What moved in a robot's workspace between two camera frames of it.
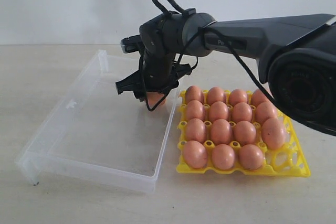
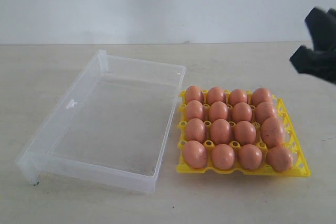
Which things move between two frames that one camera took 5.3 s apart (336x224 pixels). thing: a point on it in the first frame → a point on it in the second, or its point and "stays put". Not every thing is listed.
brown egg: x=223 y=157 stays put
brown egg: x=153 y=97 → x=279 y=158
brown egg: x=196 y=130 stays put
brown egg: x=195 y=155 stays put
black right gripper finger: x=135 y=82 → x=321 y=64
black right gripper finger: x=140 y=95 → x=322 y=25
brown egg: x=221 y=131 stays put
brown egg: x=258 y=97 stays put
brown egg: x=242 y=111 stays put
